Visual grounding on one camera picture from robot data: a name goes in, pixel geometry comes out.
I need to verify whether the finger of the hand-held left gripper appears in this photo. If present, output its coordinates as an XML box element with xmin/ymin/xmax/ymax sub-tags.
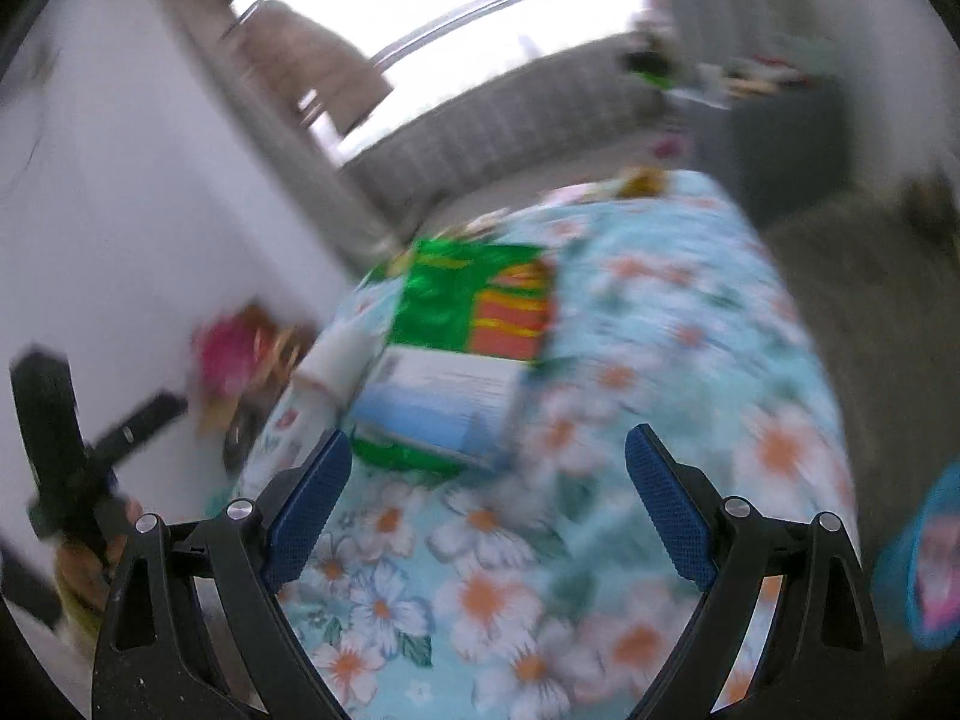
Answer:
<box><xmin>90</xmin><ymin>392</ymin><xmax>188</xmax><ymax>467</ymax></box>

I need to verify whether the beige padded jacket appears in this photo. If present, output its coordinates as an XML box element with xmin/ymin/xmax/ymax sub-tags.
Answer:
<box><xmin>240</xmin><ymin>0</ymin><xmax>395</xmax><ymax>132</ymax></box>

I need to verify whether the floral bed sheet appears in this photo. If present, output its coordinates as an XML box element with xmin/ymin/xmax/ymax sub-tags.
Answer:
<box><xmin>240</xmin><ymin>169</ymin><xmax>860</xmax><ymax>720</ymax></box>

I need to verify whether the small white bottle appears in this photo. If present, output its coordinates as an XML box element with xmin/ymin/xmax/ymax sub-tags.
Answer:
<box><xmin>296</xmin><ymin>319</ymin><xmax>376</xmax><ymax>398</ymax></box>

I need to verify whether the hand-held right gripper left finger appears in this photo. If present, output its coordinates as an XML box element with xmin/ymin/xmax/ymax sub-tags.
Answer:
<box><xmin>91</xmin><ymin>431</ymin><xmax>353</xmax><ymax>720</ymax></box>

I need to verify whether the stuffed toy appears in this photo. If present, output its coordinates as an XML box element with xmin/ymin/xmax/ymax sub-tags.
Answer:
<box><xmin>622</xmin><ymin>22</ymin><xmax>676</xmax><ymax>87</ymax></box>

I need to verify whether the person's left hand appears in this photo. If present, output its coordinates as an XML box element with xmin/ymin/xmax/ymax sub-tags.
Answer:
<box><xmin>56</xmin><ymin>501</ymin><xmax>143</xmax><ymax>608</ymax></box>

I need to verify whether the dark round object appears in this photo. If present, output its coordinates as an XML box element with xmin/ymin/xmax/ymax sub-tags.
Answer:
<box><xmin>223</xmin><ymin>405</ymin><xmax>260</xmax><ymax>473</ymax></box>

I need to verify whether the green snack packet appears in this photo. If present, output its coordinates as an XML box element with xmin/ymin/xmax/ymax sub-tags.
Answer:
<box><xmin>352</xmin><ymin>238</ymin><xmax>560</xmax><ymax>477</ymax></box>

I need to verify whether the barred window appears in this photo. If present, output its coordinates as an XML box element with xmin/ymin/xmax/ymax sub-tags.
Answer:
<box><xmin>225</xmin><ymin>0</ymin><xmax>676</xmax><ymax>166</ymax></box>

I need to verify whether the grey cabinet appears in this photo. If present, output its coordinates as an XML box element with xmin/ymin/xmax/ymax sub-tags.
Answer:
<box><xmin>667</xmin><ymin>79</ymin><xmax>848</xmax><ymax>222</ymax></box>

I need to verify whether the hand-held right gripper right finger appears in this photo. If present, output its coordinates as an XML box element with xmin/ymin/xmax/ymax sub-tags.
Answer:
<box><xmin>625</xmin><ymin>424</ymin><xmax>886</xmax><ymax>720</ymax></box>

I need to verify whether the yellow snack packet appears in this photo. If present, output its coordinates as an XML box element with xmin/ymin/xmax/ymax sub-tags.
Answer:
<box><xmin>615</xmin><ymin>169</ymin><xmax>668</xmax><ymax>200</ymax></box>

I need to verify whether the white and blue box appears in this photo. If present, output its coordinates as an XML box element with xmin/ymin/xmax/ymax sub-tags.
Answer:
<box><xmin>349</xmin><ymin>345</ymin><xmax>530</xmax><ymax>470</ymax></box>

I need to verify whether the blue plastic basket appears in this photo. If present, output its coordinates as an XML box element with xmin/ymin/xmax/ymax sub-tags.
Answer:
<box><xmin>874</xmin><ymin>461</ymin><xmax>960</xmax><ymax>650</ymax></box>

